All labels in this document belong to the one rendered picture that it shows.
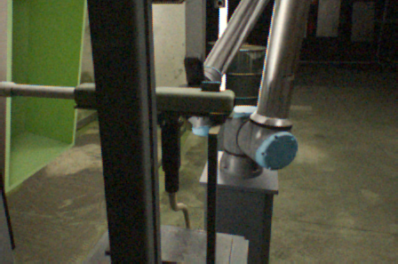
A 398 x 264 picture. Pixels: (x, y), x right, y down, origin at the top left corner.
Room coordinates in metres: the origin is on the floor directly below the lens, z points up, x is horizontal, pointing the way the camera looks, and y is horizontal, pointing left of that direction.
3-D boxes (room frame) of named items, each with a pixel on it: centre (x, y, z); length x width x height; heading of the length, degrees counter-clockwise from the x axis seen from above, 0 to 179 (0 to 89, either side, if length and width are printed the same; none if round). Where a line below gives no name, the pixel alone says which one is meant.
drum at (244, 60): (4.01, -0.61, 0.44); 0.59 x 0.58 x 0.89; 2
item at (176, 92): (0.60, 0.16, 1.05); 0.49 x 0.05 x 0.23; 78
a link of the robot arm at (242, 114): (1.23, -0.21, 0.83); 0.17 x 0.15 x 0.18; 21
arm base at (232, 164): (1.24, -0.20, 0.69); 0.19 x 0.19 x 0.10
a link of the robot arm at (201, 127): (1.00, -0.04, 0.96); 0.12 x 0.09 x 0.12; 21
